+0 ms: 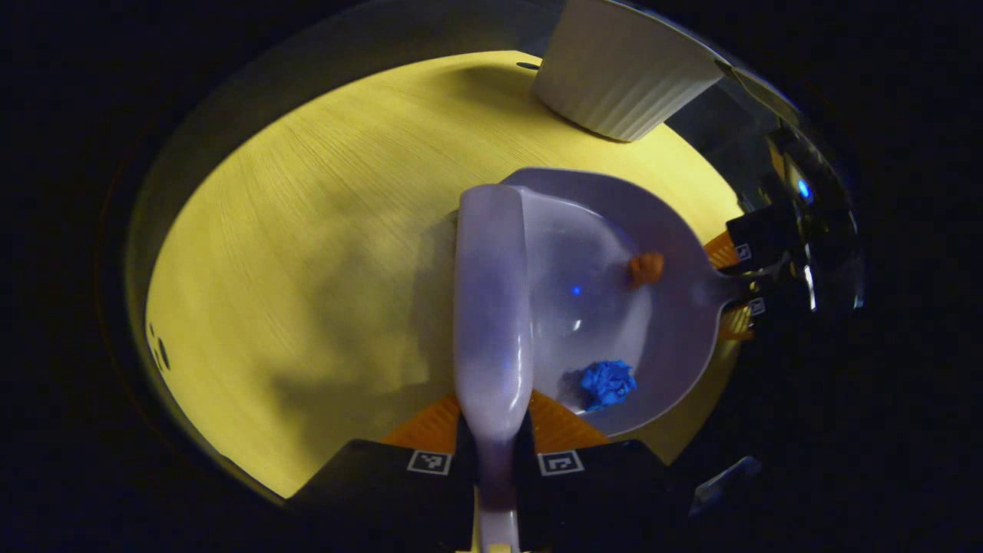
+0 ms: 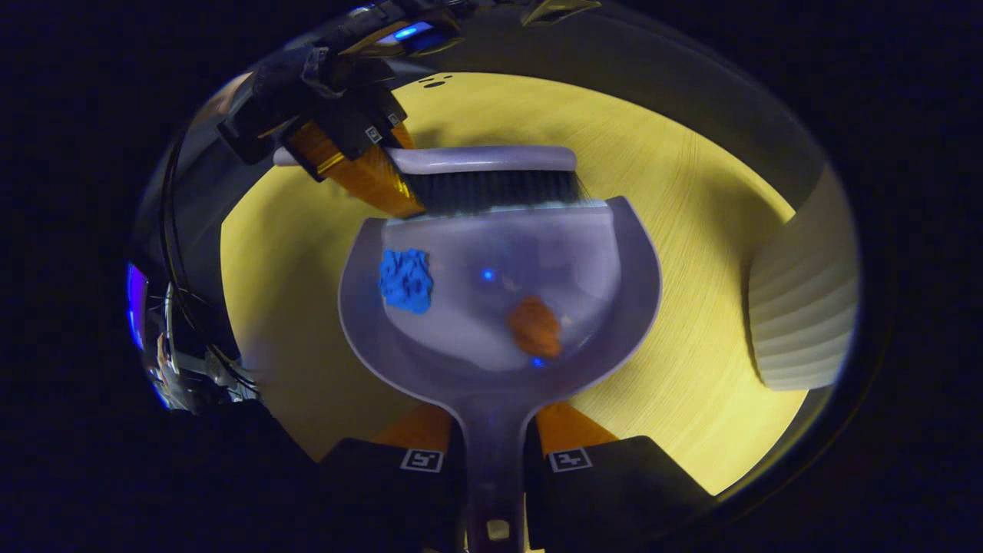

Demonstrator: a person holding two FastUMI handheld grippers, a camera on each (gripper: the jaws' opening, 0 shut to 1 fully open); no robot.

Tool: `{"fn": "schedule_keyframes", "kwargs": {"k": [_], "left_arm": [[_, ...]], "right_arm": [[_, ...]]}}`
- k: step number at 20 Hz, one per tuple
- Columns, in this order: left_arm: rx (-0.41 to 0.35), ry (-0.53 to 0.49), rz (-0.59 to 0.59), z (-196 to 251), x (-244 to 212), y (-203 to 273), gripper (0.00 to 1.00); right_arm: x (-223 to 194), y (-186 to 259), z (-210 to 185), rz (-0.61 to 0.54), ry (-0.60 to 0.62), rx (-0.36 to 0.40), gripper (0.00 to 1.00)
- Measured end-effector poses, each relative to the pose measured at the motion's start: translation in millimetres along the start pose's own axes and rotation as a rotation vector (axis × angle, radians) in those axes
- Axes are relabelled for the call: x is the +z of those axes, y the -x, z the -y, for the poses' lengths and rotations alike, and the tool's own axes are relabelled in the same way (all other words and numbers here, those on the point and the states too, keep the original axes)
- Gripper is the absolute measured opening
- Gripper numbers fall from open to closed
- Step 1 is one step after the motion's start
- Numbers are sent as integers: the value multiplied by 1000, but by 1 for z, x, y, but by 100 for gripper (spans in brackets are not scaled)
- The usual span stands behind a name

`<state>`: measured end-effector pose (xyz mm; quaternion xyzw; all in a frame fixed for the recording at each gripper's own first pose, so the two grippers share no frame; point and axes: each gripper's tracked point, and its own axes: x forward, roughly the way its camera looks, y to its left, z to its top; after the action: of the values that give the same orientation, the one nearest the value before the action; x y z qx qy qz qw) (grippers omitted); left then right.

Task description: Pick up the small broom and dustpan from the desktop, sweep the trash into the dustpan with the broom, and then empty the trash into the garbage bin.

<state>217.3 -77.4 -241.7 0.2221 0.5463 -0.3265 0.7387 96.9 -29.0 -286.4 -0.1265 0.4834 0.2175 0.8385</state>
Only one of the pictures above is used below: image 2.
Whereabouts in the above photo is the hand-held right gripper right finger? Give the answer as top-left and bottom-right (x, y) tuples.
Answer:
(525, 401), (719, 553)

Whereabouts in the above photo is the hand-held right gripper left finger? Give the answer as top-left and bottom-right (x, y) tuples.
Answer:
(307, 402), (467, 553)

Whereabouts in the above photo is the small pink broom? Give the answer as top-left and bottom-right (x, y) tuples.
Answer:
(273, 144), (592, 216)

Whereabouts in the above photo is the blue paper trash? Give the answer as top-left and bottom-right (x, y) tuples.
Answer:
(377, 247), (435, 316)

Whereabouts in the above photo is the orange paper trash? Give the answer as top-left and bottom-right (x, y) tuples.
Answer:
(507, 296), (564, 359)

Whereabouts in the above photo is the pink dustpan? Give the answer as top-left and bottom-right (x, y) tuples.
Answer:
(338, 195), (664, 553)

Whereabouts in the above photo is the white ribbed garbage bin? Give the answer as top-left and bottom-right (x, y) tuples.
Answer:
(747, 165), (861, 392)

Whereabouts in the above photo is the wooden desktop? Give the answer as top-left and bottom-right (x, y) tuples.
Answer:
(220, 71), (815, 496)

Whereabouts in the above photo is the black cable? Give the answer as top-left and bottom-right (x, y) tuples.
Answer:
(157, 129), (262, 389)

